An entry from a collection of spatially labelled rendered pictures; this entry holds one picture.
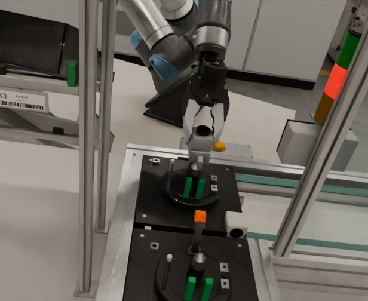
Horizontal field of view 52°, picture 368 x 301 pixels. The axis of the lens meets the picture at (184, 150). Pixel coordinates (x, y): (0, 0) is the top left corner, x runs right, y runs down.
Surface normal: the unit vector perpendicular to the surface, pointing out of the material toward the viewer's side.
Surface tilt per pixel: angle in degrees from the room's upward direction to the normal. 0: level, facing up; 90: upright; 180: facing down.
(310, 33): 90
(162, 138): 0
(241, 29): 90
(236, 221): 0
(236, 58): 90
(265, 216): 0
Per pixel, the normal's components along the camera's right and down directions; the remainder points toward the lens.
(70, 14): 0.01, 0.57
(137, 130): 0.15, -0.81
